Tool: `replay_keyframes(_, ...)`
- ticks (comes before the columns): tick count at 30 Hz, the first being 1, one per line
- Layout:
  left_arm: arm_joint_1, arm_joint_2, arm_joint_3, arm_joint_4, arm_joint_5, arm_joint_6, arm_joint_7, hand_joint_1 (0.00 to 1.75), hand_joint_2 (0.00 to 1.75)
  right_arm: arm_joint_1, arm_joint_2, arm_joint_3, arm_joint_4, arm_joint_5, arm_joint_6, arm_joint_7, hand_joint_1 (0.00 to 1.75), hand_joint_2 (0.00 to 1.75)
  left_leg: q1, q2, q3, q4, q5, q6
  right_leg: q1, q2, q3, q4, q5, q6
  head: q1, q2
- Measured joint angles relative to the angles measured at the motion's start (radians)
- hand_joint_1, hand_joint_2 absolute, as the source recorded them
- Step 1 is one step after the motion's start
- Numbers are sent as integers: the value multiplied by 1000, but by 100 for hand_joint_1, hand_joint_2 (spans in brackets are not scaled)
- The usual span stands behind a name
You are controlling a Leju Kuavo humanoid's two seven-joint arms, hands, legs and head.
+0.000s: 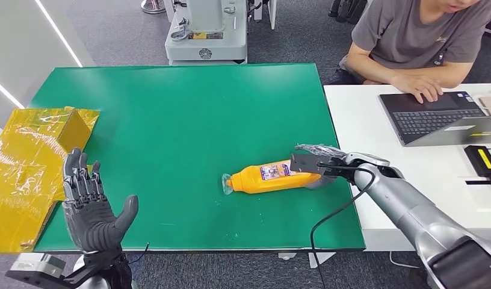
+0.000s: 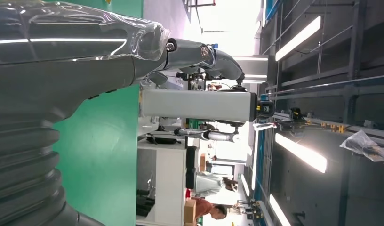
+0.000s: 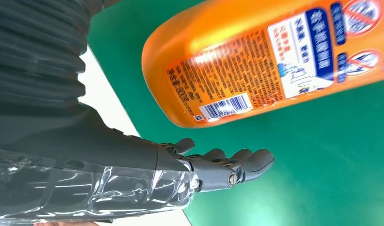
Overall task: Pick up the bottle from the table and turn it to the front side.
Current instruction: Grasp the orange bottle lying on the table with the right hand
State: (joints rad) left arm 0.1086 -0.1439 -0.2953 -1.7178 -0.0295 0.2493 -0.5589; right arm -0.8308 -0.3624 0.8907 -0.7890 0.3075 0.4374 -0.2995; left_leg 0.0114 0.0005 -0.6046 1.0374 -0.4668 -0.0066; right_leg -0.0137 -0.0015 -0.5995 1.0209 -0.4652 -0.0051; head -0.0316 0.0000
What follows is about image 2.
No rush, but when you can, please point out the green table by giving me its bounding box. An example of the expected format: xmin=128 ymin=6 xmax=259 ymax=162
xmin=52 ymin=0 xmax=144 ymax=226

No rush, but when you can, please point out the white column robot machine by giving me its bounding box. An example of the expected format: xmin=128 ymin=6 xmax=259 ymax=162
xmin=139 ymin=84 xmax=276 ymax=144

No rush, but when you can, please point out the white cabinet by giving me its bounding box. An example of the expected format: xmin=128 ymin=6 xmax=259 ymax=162
xmin=136 ymin=139 xmax=188 ymax=226

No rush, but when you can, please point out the person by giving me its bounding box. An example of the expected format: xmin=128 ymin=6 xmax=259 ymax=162
xmin=194 ymin=172 xmax=240 ymax=198
xmin=192 ymin=197 xmax=228 ymax=221

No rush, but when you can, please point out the cardboard box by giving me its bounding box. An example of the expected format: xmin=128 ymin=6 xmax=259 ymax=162
xmin=183 ymin=199 xmax=197 ymax=224

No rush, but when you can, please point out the clear plastic bag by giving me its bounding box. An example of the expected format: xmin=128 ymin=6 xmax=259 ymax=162
xmin=339 ymin=130 xmax=384 ymax=170

